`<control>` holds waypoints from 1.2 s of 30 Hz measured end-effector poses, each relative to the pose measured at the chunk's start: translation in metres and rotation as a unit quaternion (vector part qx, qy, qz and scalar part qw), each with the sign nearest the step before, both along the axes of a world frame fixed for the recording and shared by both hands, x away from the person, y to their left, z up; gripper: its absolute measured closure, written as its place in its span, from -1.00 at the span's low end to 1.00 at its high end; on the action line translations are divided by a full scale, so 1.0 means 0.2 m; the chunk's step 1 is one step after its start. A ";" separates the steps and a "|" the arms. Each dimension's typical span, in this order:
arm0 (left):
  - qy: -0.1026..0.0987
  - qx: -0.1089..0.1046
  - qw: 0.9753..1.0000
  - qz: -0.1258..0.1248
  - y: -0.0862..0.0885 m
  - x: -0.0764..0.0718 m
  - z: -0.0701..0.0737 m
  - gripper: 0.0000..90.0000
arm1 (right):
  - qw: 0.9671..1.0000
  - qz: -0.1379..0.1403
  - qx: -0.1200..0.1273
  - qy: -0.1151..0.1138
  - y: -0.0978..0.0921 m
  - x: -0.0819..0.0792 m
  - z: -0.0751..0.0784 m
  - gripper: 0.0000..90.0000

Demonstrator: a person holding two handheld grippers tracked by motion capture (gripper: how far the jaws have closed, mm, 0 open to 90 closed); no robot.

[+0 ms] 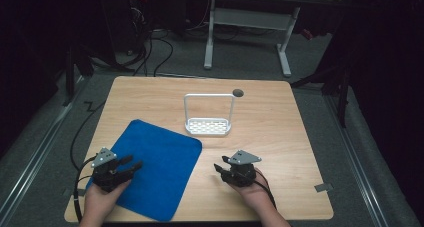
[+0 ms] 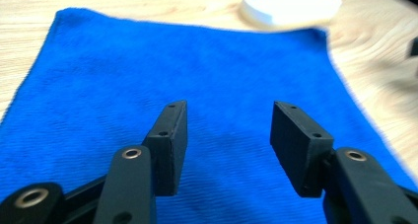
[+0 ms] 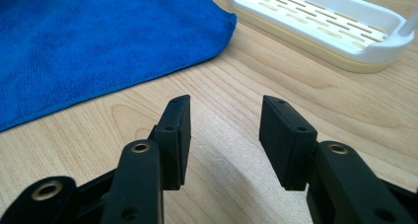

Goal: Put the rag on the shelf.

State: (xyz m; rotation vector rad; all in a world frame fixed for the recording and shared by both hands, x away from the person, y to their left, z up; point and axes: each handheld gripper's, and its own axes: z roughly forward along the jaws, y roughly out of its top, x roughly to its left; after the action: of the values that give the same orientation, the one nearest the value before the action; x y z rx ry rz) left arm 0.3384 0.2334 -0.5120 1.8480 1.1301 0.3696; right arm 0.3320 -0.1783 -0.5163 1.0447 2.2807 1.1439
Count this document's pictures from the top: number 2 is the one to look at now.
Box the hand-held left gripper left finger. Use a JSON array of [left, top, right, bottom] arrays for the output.
[[93, 100, 188, 224]]

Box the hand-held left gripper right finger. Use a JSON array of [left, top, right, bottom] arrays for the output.
[[269, 101, 418, 224]]

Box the blue cloth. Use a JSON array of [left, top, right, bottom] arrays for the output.
[[0, 7, 418, 224]]

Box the white round base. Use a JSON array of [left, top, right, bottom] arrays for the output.
[[239, 0, 343, 32]]

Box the black object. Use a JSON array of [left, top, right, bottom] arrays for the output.
[[409, 36, 418, 58]]

